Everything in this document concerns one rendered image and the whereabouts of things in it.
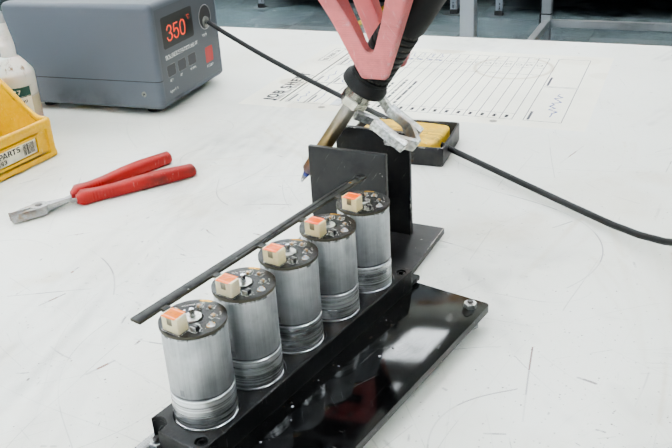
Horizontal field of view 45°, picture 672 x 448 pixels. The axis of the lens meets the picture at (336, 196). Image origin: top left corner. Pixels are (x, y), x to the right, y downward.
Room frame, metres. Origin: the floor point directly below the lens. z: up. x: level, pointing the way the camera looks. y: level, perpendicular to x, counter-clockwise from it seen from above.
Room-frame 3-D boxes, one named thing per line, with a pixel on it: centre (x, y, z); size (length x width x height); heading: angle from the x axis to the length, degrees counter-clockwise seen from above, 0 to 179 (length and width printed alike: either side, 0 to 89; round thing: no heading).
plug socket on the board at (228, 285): (0.27, 0.04, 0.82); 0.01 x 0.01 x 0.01; 53
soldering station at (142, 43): (0.75, 0.19, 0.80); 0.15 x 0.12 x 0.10; 69
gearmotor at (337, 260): (0.32, 0.00, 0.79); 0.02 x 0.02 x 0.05
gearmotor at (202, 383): (0.25, 0.05, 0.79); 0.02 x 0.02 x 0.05
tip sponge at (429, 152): (0.56, -0.05, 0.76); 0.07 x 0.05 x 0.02; 68
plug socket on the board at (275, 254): (0.29, 0.03, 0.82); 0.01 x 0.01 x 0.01; 53
